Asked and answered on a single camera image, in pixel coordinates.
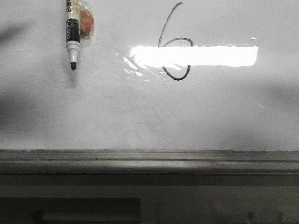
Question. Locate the grey metal whiteboard frame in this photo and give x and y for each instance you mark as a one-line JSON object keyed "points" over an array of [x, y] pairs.
{"points": [[280, 168]]}

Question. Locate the black white whiteboard marker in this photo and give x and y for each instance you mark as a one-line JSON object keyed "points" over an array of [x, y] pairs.
{"points": [[79, 27]]}

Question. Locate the white whiteboard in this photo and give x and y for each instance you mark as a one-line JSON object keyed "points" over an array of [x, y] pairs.
{"points": [[159, 74]]}

